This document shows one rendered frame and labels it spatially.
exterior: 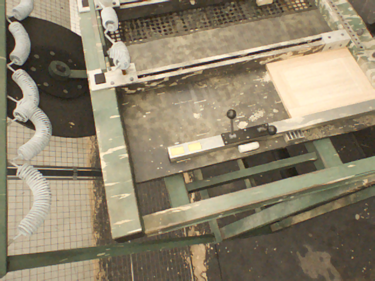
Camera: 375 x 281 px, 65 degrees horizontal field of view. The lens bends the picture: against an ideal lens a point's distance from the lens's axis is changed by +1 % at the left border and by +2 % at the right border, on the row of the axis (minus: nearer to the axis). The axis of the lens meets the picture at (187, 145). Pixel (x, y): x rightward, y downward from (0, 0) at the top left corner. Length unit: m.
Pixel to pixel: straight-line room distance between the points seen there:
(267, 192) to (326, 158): 0.34
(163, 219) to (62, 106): 0.88
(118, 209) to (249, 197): 0.46
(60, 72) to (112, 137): 0.70
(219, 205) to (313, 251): 1.67
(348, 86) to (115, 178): 1.08
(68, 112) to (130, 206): 0.78
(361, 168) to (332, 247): 1.37
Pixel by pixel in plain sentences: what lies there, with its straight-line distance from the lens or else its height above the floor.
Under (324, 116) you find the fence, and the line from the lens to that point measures 1.34.
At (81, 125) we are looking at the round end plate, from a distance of 1.63.
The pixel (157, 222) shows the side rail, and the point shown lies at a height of 1.73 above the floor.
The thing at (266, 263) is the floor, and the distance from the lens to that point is 2.90.
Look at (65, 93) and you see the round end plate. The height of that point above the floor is 1.83.
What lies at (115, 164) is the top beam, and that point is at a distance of 1.08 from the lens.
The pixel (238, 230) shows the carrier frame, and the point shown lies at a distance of 2.01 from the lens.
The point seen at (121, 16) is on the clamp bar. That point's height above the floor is 1.68.
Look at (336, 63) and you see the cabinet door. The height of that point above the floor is 0.96.
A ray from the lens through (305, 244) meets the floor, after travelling 2.67.
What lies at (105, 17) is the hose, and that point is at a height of 1.85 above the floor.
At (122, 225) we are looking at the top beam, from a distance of 1.02.
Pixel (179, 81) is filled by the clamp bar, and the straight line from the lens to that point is 1.33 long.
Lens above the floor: 2.34
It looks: 41 degrees down
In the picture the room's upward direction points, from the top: 83 degrees counter-clockwise
